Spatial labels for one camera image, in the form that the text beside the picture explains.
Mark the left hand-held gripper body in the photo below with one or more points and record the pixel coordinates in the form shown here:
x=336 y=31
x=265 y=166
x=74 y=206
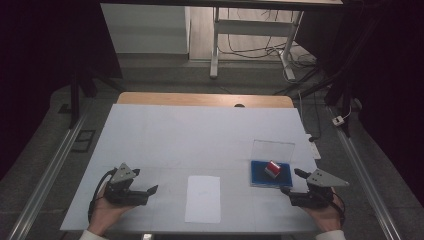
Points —
x=124 y=195

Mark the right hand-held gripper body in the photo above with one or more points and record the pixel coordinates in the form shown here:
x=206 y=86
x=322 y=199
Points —
x=316 y=195

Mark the red stamp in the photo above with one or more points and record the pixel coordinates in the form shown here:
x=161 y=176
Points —
x=273 y=168

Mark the person's right hand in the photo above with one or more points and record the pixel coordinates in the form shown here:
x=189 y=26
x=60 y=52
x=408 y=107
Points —
x=325 y=216

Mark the person's left hand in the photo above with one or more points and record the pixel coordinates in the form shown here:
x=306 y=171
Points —
x=105 y=213

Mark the white label strip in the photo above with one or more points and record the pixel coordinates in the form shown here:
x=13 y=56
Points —
x=314 y=148

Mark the white paper sheet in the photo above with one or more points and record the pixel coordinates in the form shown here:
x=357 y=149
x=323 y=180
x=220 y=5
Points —
x=203 y=199

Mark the large white table cover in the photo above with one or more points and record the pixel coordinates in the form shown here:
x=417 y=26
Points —
x=186 y=140

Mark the white power adapter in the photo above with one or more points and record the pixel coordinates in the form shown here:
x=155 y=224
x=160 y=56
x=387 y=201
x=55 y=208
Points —
x=338 y=120

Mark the black stand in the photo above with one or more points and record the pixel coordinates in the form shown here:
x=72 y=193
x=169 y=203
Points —
x=75 y=100
x=343 y=100

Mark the small black knob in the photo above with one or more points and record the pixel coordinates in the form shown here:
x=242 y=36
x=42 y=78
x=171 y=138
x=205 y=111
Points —
x=239 y=105

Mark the wooden table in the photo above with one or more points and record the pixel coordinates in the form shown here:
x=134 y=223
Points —
x=200 y=99

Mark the black curtain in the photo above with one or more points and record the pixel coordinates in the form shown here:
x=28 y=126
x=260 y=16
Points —
x=390 y=83
x=40 y=66

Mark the aluminium rail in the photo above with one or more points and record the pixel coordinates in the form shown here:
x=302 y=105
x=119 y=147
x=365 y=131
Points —
x=366 y=180
x=46 y=176

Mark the black floor socket frame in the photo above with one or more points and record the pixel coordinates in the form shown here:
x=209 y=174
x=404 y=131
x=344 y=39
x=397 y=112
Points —
x=83 y=141

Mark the white desk frame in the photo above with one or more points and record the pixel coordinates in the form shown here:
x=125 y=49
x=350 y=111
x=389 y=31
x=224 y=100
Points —
x=253 y=27

